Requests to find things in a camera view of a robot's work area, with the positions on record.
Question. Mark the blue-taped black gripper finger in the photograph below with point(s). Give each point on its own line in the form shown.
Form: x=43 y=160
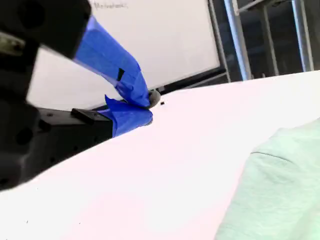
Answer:
x=125 y=120
x=107 y=57

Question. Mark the pale green T-shirt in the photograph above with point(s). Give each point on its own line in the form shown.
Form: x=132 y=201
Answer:
x=280 y=185

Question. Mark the grey metal rack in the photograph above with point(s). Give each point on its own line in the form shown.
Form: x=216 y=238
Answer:
x=237 y=37

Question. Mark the white whiteboard with grey frame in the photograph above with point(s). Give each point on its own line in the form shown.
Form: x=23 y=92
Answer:
x=170 y=40

